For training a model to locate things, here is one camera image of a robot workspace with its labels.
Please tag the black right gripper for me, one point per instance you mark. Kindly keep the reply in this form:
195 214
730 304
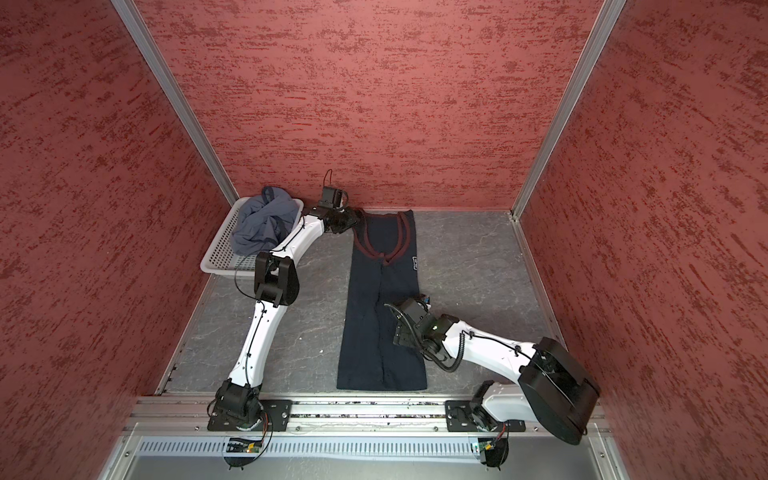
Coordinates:
401 336

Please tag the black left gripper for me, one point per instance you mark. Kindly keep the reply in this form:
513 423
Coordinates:
352 220

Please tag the navy tank top red trim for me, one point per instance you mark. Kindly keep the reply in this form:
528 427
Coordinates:
384 271

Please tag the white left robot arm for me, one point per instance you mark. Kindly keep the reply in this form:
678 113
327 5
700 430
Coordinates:
276 287

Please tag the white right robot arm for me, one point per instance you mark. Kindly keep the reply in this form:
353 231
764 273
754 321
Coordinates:
546 385

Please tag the grey-blue tank top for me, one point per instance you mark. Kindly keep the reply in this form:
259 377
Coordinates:
264 221

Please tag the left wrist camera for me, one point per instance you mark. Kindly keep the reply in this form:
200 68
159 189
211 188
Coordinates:
332 198

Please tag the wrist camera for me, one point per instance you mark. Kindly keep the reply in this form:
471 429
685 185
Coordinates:
416 309
332 198

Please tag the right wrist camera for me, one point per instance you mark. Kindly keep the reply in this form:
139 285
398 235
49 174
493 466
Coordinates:
416 309

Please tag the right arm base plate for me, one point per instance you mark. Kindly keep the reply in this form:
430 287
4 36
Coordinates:
471 416

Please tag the right circuit board with wires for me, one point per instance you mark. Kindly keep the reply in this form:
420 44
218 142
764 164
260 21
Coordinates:
493 453

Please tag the circuit board with wires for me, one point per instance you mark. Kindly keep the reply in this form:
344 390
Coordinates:
240 452
493 453

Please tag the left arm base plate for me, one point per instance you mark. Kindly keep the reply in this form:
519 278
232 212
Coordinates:
256 415

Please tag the left circuit board with wires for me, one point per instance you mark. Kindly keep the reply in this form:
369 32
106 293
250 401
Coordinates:
240 452

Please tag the aluminium front rail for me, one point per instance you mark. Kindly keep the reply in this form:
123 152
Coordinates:
311 415

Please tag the slotted white cable duct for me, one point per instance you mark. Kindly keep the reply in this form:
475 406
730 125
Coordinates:
458 449

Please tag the aluminium corner post left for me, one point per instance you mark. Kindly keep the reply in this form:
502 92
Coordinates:
132 19

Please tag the aluminium corner post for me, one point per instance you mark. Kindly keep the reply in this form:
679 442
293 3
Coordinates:
132 19
594 45

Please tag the aluminium corner post right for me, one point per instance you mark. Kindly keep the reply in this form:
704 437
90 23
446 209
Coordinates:
594 45

